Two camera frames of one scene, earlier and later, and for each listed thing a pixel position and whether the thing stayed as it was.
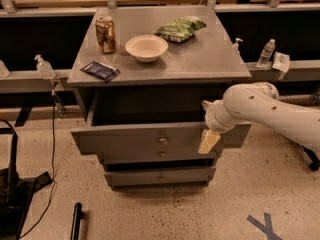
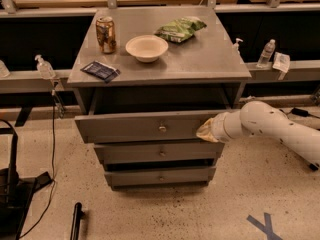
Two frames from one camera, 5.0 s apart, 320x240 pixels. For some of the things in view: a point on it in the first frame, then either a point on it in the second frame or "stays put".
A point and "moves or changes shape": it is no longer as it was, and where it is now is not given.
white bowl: x=146 y=48 stays put
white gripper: x=211 y=118 -> x=217 y=128
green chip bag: x=180 y=29 stays put
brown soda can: x=106 y=35 stays put
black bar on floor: x=78 y=215 stays put
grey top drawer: x=153 y=120 moves or changes shape
